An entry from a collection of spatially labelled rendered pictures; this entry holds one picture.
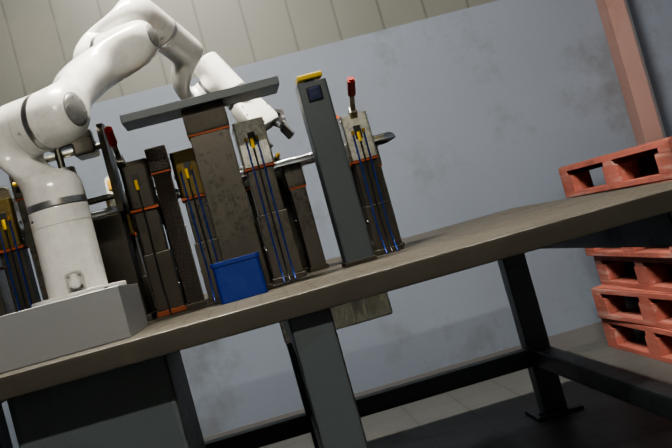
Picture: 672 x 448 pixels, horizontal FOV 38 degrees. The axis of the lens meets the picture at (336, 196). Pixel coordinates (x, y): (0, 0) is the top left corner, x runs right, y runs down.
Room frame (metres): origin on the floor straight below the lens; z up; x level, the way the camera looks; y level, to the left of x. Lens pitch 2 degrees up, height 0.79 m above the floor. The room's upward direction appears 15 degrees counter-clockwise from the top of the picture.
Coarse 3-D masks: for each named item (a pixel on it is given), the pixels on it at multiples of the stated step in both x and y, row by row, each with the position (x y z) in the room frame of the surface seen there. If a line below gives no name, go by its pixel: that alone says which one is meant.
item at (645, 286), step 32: (608, 160) 3.58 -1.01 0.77; (640, 160) 4.03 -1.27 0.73; (576, 192) 3.98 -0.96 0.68; (608, 256) 3.95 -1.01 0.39; (640, 256) 3.54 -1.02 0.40; (608, 288) 3.96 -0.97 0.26; (640, 288) 3.69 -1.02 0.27; (608, 320) 4.06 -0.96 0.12; (640, 320) 3.70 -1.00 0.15; (640, 352) 3.80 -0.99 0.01
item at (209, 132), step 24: (192, 120) 2.19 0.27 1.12; (216, 120) 2.20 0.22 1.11; (192, 144) 2.20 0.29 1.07; (216, 144) 2.20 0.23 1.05; (216, 168) 2.20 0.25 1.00; (216, 192) 2.20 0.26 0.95; (240, 192) 2.20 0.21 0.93; (216, 216) 2.20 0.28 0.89; (240, 216) 2.20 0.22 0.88; (240, 240) 2.20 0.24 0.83; (264, 264) 2.21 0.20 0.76
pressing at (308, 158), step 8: (376, 136) 2.53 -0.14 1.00; (384, 136) 2.53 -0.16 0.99; (392, 136) 2.54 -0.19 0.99; (280, 160) 2.50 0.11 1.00; (288, 160) 2.50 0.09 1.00; (296, 160) 2.50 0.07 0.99; (304, 160) 2.66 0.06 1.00; (312, 160) 2.69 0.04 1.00; (280, 168) 2.67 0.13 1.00; (176, 192) 2.46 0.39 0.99; (104, 208) 2.49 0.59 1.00; (112, 208) 2.48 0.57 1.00; (96, 216) 2.49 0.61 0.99; (104, 216) 2.62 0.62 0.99
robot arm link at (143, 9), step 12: (120, 0) 2.34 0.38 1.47; (132, 0) 2.33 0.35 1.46; (144, 0) 2.35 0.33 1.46; (120, 12) 2.31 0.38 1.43; (132, 12) 2.32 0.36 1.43; (144, 12) 2.34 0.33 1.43; (156, 12) 2.38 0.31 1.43; (96, 24) 2.30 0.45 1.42; (108, 24) 2.30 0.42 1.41; (120, 24) 2.31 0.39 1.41; (156, 24) 2.39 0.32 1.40; (168, 24) 2.42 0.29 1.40; (84, 36) 2.29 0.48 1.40; (168, 36) 2.43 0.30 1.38; (84, 48) 2.25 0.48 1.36
